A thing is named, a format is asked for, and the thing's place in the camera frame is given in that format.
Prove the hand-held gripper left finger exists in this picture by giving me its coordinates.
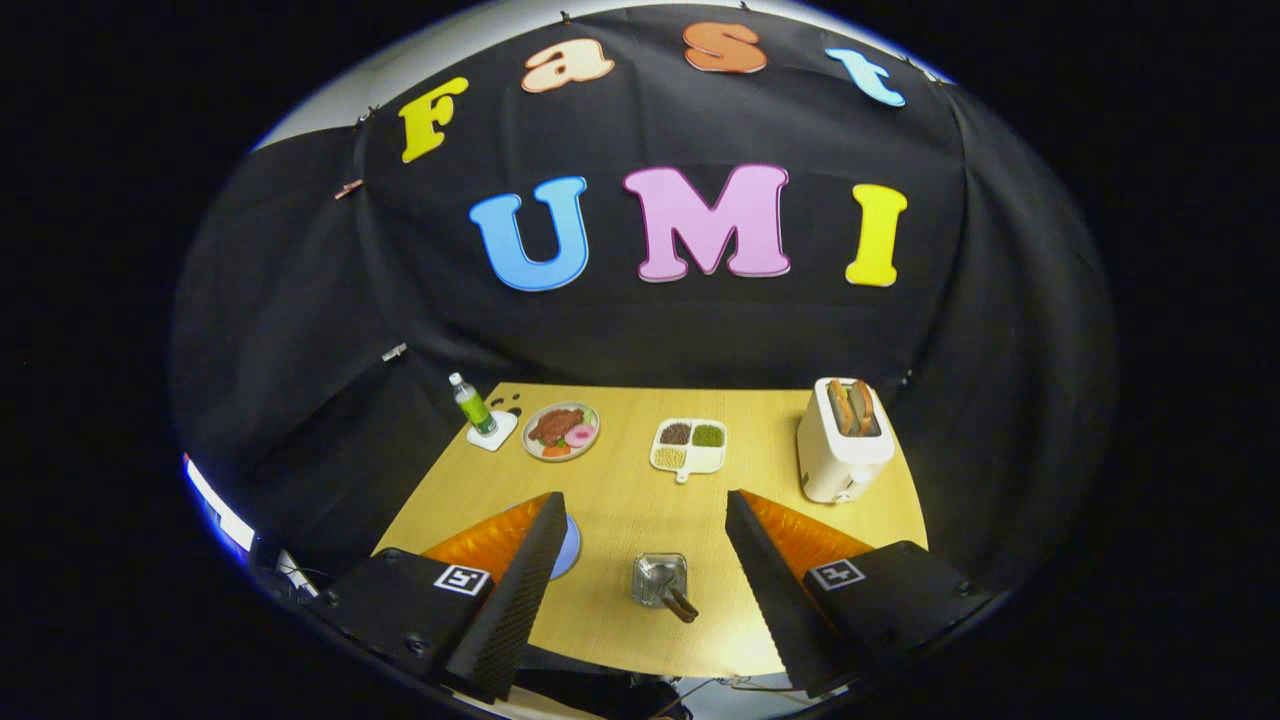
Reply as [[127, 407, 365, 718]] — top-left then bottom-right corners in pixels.
[[300, 490, 569, 703]]

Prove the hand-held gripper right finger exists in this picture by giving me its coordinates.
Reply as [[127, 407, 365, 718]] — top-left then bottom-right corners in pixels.
[[724, 488, 1001, 699]]

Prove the blue round plate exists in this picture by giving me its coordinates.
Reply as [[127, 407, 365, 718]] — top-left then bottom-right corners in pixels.
[[550, 515, 582, 581]]

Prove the metal drainer basket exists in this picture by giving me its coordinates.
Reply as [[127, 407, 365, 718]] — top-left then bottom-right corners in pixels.
[[632, 552, 691, 609]]

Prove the white toaster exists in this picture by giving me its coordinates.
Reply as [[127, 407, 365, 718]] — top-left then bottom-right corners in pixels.
[[796, 377, 897, 505]]

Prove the white divided tray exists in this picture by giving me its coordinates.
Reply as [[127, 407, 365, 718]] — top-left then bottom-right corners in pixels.
[[650, 417, 728, 485]]

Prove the round beige food plate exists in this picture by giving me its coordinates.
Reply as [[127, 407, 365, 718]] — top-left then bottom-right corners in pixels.
[[521, 401, 602, 463]]

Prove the white square coaster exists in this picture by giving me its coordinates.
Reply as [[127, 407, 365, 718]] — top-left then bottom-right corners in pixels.
[[466, 410, 519, 453]]

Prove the brown steak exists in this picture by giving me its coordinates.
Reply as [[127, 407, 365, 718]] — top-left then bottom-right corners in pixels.
[[528, 407, 584, 446]]

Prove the green label plastic bottle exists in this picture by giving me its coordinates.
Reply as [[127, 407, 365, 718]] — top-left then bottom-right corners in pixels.
[[448, 372, 498, 438]]

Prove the computer monitor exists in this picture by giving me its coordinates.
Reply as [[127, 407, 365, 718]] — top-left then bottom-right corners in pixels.
[[183, 455, 256, 554]]

